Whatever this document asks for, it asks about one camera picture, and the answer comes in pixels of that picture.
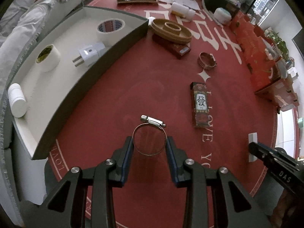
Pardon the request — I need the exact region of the white rectangular block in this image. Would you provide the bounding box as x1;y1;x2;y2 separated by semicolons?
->
248;132;258;163

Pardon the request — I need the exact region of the white pill bottle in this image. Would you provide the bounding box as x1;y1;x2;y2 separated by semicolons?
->
8;83;27;118

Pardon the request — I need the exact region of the metal hose clamp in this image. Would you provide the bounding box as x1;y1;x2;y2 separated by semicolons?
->
132;115;167;157
197;52;217;70

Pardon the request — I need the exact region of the dark patterned mahjong box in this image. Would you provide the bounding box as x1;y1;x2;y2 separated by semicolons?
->
190;82;211;128

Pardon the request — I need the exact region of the white electrical plug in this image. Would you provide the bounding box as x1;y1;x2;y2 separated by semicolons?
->
72;42;106;67

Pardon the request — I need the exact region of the red cigarette box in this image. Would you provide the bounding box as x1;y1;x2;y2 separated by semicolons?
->
152;34;191;59

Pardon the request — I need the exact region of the brown tape spool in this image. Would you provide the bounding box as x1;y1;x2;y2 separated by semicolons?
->
151;19;192;45

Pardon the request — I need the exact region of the red cardboard gift box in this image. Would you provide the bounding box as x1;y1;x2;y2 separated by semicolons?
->
229;11;299;112

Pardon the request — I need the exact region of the red round table mat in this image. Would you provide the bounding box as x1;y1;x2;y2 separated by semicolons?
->
44;0;278;228

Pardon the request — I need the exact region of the green potted plant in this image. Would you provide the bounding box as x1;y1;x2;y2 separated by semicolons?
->
269;30;289;61

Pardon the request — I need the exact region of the white grey tray box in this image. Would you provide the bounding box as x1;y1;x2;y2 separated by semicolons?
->
12;6;148;160

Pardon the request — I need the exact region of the white teal round jar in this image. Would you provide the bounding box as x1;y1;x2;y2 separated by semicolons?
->
213;8;232;25

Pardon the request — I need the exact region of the black box on table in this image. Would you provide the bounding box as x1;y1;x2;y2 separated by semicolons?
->
204;0;240;18

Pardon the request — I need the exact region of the white bottle lying on table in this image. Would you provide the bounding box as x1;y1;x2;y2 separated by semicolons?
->
169;2;195;20

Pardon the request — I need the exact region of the grey sofa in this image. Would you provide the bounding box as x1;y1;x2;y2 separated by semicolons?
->
1;0;82;227

